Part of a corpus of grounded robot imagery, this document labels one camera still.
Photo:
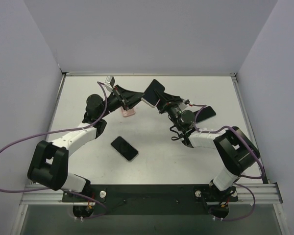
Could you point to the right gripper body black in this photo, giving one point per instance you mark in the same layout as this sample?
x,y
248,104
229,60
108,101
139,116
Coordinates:
x,y
166,104

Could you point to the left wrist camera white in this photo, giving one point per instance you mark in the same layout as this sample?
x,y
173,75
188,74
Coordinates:
x,y
109,83

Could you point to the teal phone black screen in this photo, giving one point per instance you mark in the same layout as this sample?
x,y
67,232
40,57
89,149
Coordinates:
x,y
206,113

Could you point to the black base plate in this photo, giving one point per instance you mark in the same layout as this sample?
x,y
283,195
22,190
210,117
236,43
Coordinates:
x,y
186,199

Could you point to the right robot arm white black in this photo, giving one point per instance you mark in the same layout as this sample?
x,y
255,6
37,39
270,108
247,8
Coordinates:
x,y
236,151

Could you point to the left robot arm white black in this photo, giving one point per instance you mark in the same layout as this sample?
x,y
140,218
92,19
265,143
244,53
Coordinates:
x,y
49,164

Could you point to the pink phone case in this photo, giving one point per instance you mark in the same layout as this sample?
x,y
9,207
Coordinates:
x,y
127,113

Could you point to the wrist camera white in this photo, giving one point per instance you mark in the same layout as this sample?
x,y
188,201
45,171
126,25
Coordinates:
x,y
109,83
185,103

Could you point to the aluminium front rail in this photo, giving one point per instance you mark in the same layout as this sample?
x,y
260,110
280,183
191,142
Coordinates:
x,y
264,194

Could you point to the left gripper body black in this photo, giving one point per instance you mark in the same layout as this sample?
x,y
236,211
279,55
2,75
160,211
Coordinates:
x,y
121,96

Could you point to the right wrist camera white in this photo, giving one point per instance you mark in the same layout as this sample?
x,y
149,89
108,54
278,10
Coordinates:
x,y
185,103

